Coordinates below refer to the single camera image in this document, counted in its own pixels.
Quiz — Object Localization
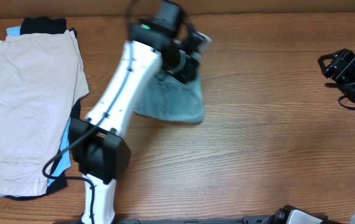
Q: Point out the light blue denim shorts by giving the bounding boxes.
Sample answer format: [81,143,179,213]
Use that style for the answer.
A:
[135,72,205,123]

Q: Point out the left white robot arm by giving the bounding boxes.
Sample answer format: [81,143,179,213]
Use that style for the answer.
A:
[67,1,211,223]

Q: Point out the beige folded shorts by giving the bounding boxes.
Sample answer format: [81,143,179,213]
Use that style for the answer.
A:
[0,30,89,197]

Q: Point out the black folded garment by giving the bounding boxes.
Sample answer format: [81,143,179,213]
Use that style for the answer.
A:
[0,17,81,201]

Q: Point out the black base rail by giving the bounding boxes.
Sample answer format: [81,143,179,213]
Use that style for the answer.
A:
[52,214,330,224]

